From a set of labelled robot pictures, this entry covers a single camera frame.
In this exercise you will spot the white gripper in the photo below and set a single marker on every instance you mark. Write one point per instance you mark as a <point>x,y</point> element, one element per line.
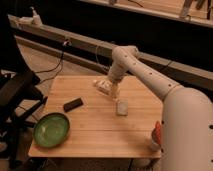
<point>115,77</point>

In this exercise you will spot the white spray bottle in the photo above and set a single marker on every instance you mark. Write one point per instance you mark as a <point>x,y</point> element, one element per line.
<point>34,19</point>

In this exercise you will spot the black chair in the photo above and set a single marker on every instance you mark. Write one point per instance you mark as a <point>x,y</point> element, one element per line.
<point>19,97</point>

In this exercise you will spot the long metal rail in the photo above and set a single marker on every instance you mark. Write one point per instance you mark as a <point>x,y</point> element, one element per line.
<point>186,74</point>

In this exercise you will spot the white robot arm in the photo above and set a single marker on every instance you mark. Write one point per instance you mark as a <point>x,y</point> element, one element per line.
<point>187,114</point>

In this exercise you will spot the green bowl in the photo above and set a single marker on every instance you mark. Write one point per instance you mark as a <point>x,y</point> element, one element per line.
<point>51,130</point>

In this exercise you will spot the wooden board table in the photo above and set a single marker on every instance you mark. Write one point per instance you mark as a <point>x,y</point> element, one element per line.
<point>96,130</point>

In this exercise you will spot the black eraser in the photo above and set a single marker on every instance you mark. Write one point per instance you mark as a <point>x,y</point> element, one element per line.
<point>72,104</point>

